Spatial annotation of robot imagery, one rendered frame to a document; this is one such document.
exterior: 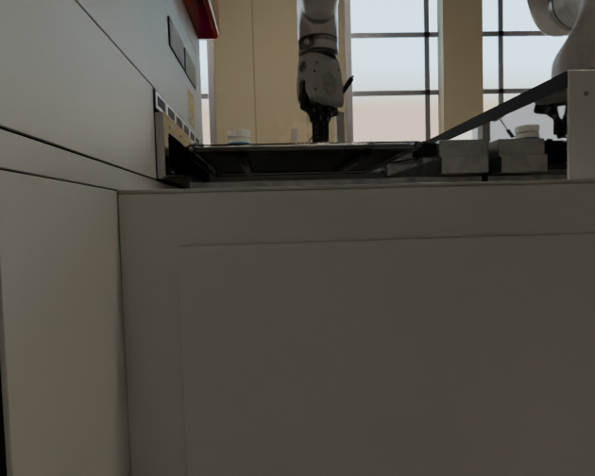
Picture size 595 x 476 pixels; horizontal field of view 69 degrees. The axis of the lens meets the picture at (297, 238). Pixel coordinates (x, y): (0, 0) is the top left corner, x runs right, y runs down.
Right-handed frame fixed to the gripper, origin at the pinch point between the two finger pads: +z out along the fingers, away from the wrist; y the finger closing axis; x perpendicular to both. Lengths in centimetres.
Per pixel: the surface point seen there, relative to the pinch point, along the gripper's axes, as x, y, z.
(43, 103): -26, -59, 9
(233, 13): 206, 139, -138
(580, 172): -47.5, -5.1, 13.1
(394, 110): 122, 226, -63
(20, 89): -28, -61, 9
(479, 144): -31.3, 4.2, 6.4
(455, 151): -28.6, 1.2, 7.5
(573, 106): -46.9, -5.8, 4.9
